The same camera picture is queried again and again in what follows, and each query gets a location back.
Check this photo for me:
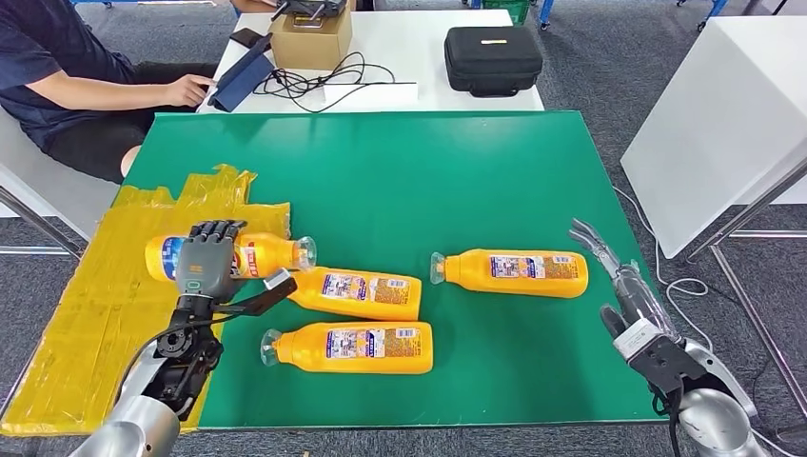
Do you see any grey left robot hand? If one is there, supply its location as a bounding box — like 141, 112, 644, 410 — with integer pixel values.
175, 219, 248, 301

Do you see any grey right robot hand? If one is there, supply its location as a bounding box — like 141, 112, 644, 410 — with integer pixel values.
568, 218, 682, 345

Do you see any orange detergent bottle clear cap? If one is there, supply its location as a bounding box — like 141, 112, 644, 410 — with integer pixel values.
144, 231, 318, 283
261, 321, 435, 376
286, 266, 423, 322
429, 248, 590, 300

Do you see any yellow taped cardboard sheet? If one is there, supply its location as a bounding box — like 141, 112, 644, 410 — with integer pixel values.
0, 164, 292, 438

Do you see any white bench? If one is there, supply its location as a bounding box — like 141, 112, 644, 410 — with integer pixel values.
0, 107, 121, 260

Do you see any blue tablet folio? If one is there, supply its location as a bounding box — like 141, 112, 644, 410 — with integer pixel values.
207, 32, 276, 113

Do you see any white side table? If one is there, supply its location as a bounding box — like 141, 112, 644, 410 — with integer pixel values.
620, 15, 807, 418

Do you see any green table mat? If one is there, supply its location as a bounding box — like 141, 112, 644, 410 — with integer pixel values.
119, 110, 666, 431

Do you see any black phone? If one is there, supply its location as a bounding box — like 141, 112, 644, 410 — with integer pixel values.
228, 28, 263, 50

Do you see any brown cardboard box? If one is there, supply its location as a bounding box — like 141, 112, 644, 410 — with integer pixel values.
268, 6, 353, 71

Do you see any person behind white table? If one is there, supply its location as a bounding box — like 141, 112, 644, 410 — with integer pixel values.
229, 0, 279, 15

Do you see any seated person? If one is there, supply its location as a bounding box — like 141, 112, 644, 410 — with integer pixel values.
0, 0, 219, 186

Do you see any black zip carrying case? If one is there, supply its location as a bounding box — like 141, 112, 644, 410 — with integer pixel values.
443, 26, 544, 98

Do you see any black remote controller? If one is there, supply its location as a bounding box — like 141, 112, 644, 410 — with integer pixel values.
270, 0, 348, 23

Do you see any green plastic crate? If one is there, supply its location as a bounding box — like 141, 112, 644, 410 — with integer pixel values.
482, 0, 531, 27

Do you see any white floor cable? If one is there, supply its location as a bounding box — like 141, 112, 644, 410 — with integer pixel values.
614, 186, 786, 457

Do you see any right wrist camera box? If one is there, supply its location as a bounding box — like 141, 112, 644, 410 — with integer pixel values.
612, 318, 711, 395

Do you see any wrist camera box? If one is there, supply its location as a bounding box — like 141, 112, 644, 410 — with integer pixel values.
612, 318, 711, 395
220, 268, 299, 319

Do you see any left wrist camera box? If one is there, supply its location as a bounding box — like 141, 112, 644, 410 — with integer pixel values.
220, 268, 299, 319

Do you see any black cable tangle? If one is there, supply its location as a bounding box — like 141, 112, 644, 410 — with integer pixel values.
253, 51, 418, 115

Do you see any blue metal rack frame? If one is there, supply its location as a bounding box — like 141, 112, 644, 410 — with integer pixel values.
539, 0, 726, 32
69, 0, 216, 8

